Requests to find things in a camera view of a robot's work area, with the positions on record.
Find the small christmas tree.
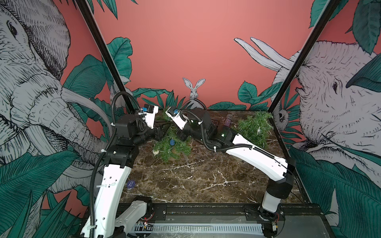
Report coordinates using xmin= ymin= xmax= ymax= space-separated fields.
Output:
xmin=236 ymin=112 xmax=273 ymax=149
xmin=152 ymin=111 xmax=192 ymax=162

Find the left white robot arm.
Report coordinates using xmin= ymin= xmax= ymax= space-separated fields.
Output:
xmin=79 ymin=113 xmax=163 ymax=238

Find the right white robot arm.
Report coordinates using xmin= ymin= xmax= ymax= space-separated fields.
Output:
xmin=166 ymin=108 xmax=295 ymax=220

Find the purple glitter tube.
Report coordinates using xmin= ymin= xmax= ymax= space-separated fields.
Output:
xmin=224 ymin=114 xmax=233 ymax=127

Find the dark blue round lid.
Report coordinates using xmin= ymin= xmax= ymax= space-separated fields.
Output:
xmin=126 ymin=180 xmax=136 ymax=189

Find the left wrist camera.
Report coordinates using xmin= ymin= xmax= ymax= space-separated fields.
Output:
xmin=139 ymin=104 xmax=159 ymax=129

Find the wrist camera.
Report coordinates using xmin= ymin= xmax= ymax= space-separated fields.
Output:
xmin=165 ymin=106 xmax=187 ymax=130
xmin=139 ymin=104 xmax=159 ymax=129

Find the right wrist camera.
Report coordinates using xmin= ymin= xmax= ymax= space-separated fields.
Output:
xmin=165 ymin=106 xmax=187 ymax=130

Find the white slotted cable duct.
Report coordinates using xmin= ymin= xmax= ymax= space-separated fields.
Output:
xmin=130 ymin=223 xmax=264 ymax=236

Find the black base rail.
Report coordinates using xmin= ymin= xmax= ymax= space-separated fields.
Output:
xmin=118 ymin=203 xmax=322 ymax=222

